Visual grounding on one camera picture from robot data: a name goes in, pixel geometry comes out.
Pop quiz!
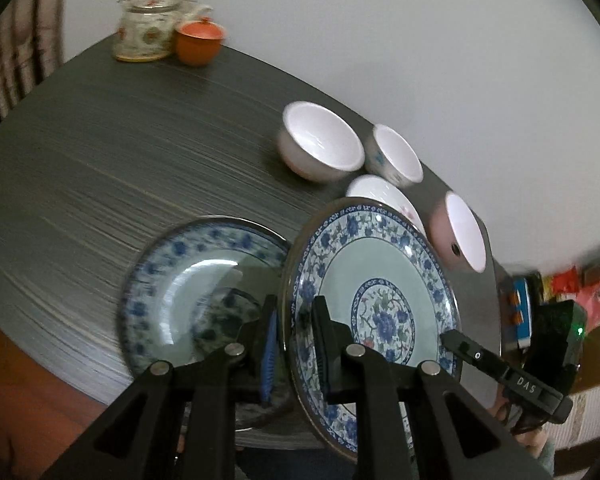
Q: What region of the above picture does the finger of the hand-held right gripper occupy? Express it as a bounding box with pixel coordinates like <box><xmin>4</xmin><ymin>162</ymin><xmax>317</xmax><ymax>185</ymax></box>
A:
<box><xmin>439</xmin><ymin>329</ymin><xmax>574</xmax><ymax>425</ymax></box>
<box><xmin>495</xmin><ymin>390</ymin><xmax>548</xmax><ymax>435</ymax></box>

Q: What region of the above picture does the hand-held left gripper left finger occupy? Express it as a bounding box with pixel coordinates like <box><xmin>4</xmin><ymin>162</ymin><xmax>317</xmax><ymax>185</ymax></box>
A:
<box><xmin>42</xmin><ymin>294</ymin><xmax>281</xmax><ymax>480</ymax></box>

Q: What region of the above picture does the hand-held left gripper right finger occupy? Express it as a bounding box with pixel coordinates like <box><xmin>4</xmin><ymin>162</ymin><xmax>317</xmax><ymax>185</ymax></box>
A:
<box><xmin>311</xmin><ymin>296</ymin><xmax>556</xmax><ymax>480</ymax></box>

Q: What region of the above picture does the blue floral plate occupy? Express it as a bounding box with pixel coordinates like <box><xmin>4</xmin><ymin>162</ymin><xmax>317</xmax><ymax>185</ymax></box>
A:
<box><xmin>280</xmin><ymin>197</ymin><xmax>463</xmax><ymax>463</ymax></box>
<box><xmin>117</xmin><ymin>216</ymin><xmax>296</xmax><ymax>431</ymax></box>

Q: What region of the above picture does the large white bowl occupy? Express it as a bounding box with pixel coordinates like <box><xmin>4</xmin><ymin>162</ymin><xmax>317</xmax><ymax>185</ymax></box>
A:
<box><xmin>276</xmin><ymin>101</ymin><xmax>366</xmax><ymax>184</ymax></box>

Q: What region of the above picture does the person's right forearm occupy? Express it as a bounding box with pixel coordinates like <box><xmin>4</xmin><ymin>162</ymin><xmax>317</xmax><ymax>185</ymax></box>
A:
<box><xmin>510</xmin><ymin>427</ymin><xmax>556</xmax><ymax>478</ymax></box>

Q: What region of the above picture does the blue box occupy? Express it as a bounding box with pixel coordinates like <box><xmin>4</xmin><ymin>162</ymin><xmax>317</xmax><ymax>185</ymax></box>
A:
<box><xmin>500</xmin><ymin>275</ymin><xmax>536</xmax><ymax>348</ymax></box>

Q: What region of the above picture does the red packaging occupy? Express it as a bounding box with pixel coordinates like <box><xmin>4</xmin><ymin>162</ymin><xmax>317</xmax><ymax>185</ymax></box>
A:
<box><xmin>545</xmin><ymin>265</ymin><xmax>600</xmax><ymax>311</ymax></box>

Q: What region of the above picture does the pink bowl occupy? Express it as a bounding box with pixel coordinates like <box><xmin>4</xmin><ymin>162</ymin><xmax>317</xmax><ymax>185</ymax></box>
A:
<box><xmin>426</xmin><ymin>191</ymin><xmax>488</xmax><ymax>274</ymax></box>

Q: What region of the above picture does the white dish with pink flower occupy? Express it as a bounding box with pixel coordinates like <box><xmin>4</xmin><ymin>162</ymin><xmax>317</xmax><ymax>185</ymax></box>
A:
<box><xmin>345</xmin><ymin>175</ymin><xmax>427</xmax><ymax>238</ymax></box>

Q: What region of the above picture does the small floral white bowl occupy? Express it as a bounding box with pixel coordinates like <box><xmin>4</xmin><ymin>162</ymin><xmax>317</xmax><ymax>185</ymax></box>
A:
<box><xmin>365</xmin><ymin>124</ymin><xmax>425</xmax><ymax>188</ymax></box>

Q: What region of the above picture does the orange lidded cup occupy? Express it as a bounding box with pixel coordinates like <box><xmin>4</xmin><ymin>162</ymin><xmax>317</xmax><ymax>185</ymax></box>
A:
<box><xmin>174</xmin><ymin>17</ymin><xmax>227</xmax><ymax>67</ymax></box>

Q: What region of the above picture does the floral glass teapot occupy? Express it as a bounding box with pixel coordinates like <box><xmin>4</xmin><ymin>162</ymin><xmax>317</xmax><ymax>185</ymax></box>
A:
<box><xmin>112</xmin><ymin>0</ymin><xmax>213</xmax><ymax>63</ymax></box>

